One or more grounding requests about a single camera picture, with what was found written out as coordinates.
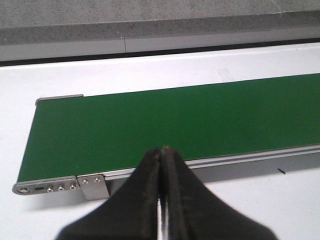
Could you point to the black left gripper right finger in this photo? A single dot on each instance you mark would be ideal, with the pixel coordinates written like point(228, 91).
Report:
point(192, 212)

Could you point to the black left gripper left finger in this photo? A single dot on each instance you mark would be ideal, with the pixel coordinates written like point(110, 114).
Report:
point(131, 213)

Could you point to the green conveyor belt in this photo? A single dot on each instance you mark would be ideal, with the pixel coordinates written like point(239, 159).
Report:
point(83, 135)

